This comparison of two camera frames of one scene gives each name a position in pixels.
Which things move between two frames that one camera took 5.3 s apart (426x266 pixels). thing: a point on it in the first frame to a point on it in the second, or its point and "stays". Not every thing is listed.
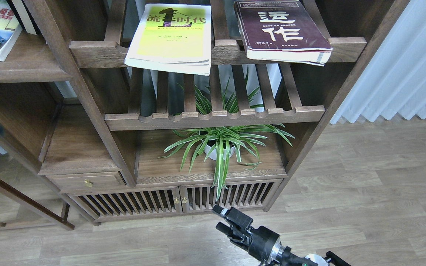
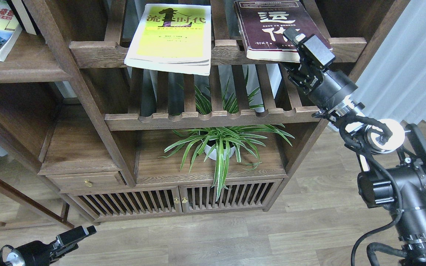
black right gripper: [260, 242] to [328, 88]
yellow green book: [173, 37] stays
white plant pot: [213, 155] stays
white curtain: [409, 73] stays
